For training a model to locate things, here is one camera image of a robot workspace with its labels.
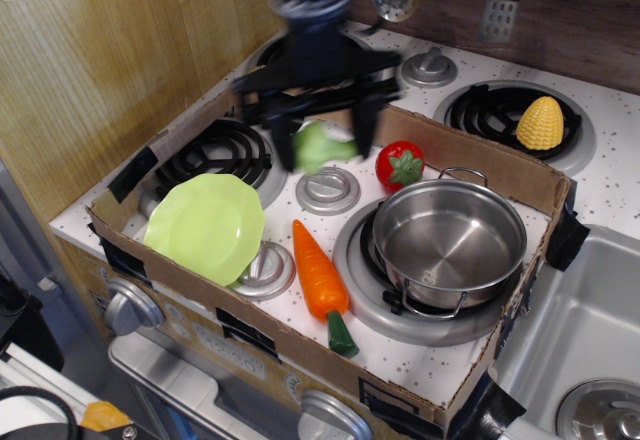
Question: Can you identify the orange toy carrot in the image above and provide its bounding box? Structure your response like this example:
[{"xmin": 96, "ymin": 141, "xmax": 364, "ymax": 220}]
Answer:
[{"xmin": 292, "ymin": 220, "xmax": 359, "ymax": 358}]

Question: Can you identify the silver toy sink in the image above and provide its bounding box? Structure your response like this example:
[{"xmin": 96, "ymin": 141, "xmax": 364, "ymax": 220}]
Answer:
[{"xmin": 495, "ymin": 226, "xmax": 639, "ymax": 439}]

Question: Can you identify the brown cardboard fence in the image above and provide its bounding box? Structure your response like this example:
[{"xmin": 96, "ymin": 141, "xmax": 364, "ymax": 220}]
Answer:
[{"xmin": 87, "ymin": 64, "xmax": 594, "ymax": 436}]

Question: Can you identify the back right stove burner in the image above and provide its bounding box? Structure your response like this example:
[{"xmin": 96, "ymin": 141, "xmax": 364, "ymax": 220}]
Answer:
[{"xmin": 433, "ymin": 80, "xmax": 596, "ymax": 177}]

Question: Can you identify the silver oven knob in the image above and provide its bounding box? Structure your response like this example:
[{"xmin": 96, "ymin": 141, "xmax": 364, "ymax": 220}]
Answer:
[
  {"xmin": 105, "ymin": 277, "xmax": 165, "ymax": 336},
  {"xmin": 297, "ymin": 389, "xmax": 374, "ymax": 440}
]

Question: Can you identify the silver oven knob left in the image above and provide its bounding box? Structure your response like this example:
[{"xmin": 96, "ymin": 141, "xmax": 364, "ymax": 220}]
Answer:
[{"xmin": 105, "ymin": 277, "xmax": 165, "ymax": 336}]

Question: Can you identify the silver knob under plate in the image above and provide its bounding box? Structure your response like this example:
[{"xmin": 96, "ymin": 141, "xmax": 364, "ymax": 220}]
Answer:
[{"xmin": 230, "ymin": 241, "xmax": 296, "ymax": 302}]

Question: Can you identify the silver knob middle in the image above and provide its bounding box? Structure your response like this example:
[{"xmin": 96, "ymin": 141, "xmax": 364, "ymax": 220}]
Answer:
[{"xmin": 296, "ymin": 167, "xmax": 361, "ymax": 216}]

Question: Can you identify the black cable bottom left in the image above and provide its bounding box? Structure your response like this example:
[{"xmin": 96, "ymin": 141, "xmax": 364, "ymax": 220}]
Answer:
[{"xmin": 0, "ymin": 384, "xmax": 81, "ymax": 440}]

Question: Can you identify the silver sink drain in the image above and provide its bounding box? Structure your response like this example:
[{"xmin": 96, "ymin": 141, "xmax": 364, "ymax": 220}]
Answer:
[{"xmin": 555, "ymin": 379, "xmax": 639, "ymax": 439}]

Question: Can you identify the red toy tomato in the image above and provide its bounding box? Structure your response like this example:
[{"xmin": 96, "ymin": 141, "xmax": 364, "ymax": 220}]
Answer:
[{"xmin": 375, "ymin": 141, "xmax": 425, "ymax": 193}]

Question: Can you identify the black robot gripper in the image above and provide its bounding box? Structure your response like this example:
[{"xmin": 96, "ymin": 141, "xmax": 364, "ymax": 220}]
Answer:
[{"xmin": 233, "ymin": 31, "xmax": 401, "ymax": 172}]

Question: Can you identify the green toy broccoli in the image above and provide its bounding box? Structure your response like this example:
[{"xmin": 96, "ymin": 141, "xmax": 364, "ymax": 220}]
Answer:
[{"xmin": 293, "ymin": 121, "xmax": 359, "ymax": 174}]

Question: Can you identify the back left stove burner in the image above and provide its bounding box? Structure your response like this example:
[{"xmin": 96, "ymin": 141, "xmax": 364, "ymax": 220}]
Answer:
[{"xmin": 234, "ymin": 32, "xmax": 396, "ymax": 95}]

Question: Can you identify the front right stove burner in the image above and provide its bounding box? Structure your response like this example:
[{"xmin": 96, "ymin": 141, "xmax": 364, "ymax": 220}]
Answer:
[{"xmin": 333, "ymin": 201, "xmax": 522, "ymax": 347}]

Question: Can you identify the front left stove burner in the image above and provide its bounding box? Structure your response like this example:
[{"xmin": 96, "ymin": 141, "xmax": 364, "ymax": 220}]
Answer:
[{"xmin": 151, "ymin": 117, "xmax": 288, "ymax": 207}]

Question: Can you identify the silver oven knob right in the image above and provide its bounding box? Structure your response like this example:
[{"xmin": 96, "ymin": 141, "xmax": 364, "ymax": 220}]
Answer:
[{"xmin": 297, "ymin": 389, "xmax": 374, "ymax": 440}]

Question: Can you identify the stainless steel pan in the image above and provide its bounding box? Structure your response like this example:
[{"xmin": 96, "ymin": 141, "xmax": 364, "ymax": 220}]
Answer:
[{"xmin": 372, "ymin": 169, "xmax": 527, "ymax": 320}]

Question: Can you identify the light green plastic plate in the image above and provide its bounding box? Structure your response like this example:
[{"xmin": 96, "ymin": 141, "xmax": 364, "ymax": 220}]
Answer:
[{"xmin": 143, "ymin": 173, "xmax": 265, "ymax": 287}]

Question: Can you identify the yellow toy corn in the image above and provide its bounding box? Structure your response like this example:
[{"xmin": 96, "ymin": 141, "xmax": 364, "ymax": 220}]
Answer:
[{"xmin": 516, "ymin": 96, "xmax": 564, "ymax": 151}]

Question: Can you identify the orange object bottom left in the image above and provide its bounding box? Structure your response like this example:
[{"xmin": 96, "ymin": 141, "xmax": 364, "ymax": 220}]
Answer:
[{"xmin": 80, "ymin": 401, "xmax": 131, "ymax": 432}]

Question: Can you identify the hanging metal slotted spatula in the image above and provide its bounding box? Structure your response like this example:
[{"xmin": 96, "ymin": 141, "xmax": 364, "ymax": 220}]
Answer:
[{"xmin": 477, "ymin": 0, "xmax": 520, "ymax": 45}]

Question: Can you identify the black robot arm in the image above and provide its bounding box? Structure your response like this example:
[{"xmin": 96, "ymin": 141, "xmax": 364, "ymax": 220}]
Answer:
[{"xmin": 234, "ymin": 0, "xmax": 401, "ymax": 171}]

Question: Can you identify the silver knob back centre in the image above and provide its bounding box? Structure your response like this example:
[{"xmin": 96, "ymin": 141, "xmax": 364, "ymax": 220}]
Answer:
[{"xmin": 401, "ymin": 47, "xmax": 458, "ymax": 88}]

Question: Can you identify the silver oven door handle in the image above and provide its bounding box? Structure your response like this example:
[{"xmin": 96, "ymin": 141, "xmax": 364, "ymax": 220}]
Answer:
[{"xmin": 109, "ymin": 333, "xmax": 298, "ymax": 439}]

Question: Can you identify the stove burner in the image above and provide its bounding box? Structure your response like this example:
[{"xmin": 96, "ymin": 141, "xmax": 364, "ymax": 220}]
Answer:
[
  {"xmin": 151, "ymin": 117, "xmax": 288, "ymax": 207},
  {"xmin": 333, "ymin": 201, "xmax": 522, "ymax": 347},
  {"xmin": 234, "ymin": 32, "xmax": 396, "ymax": 95},
  {"xmin": 433, "ymin": 80, "xmax": 596, "ymax": 177}
]

